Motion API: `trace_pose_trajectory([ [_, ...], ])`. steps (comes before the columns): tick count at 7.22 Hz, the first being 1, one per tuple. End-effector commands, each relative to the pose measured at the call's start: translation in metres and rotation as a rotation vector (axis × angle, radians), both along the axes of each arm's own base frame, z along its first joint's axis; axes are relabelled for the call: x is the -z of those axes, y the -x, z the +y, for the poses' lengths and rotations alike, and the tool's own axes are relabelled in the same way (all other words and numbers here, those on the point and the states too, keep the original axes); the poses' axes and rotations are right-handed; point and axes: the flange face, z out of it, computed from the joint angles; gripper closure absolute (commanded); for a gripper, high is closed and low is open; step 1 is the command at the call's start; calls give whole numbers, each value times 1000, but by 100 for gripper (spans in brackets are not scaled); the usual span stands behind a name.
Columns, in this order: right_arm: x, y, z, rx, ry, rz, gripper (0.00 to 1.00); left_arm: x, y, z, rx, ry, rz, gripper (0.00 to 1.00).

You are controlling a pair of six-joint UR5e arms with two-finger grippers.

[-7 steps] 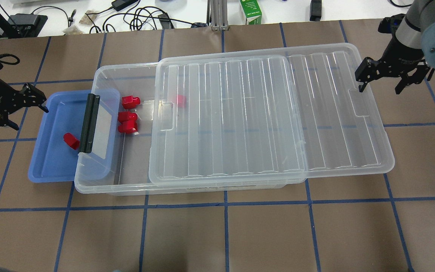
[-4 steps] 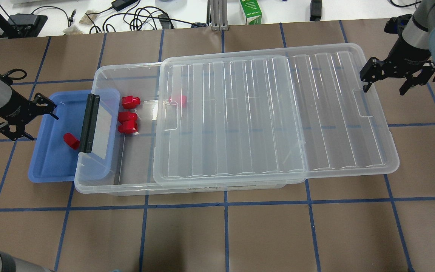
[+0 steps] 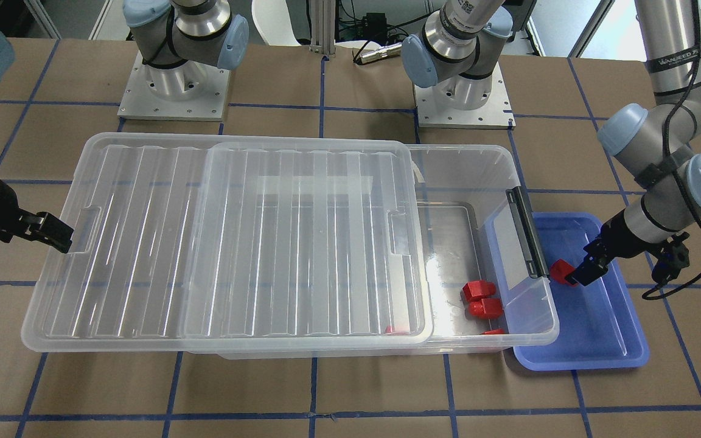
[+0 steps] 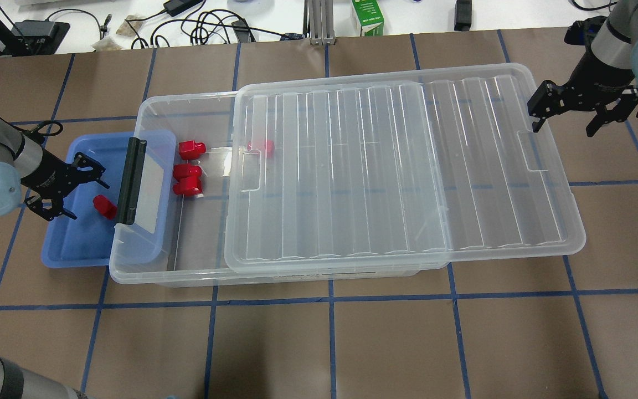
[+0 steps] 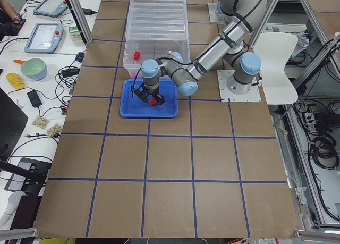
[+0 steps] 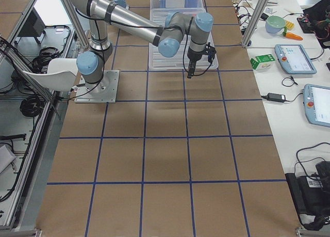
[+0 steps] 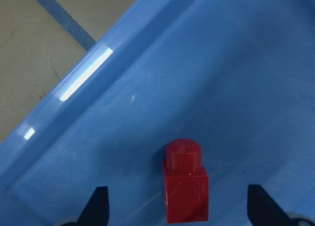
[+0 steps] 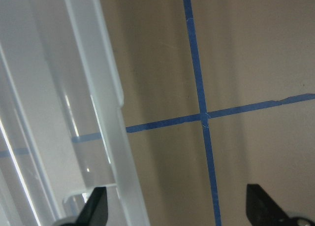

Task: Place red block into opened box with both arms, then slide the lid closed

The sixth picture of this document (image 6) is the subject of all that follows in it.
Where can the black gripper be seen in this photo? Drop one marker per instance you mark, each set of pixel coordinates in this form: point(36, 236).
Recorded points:
point(193, 57)

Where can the clear plastic storage box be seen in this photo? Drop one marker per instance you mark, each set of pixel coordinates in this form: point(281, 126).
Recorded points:
point(171, 4)

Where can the green white carton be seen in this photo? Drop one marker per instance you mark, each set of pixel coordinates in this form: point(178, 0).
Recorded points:
point(262, 61)

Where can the green blue bowl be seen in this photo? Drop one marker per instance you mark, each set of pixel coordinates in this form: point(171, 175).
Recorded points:
point(274, 24)

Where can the black power adapter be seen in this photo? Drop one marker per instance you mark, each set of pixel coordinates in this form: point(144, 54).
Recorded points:
point(275, 97)

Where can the teach pendant tablet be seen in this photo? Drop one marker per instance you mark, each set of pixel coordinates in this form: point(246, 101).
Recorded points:
point(293, 59)
point(316, 104)

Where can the toy carrot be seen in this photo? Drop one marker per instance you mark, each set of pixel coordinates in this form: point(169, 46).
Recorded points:
point(290, 35)

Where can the yellow toy corn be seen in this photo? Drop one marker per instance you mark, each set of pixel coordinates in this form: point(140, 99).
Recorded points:
point(289, 25)

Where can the white chair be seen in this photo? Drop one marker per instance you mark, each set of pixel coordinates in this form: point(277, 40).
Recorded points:
point(60, 76)

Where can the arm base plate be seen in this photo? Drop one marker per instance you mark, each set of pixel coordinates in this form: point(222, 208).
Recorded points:
point(106, 91)

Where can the aluminium frame post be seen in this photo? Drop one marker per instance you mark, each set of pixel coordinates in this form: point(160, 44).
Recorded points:
point(260, 6)

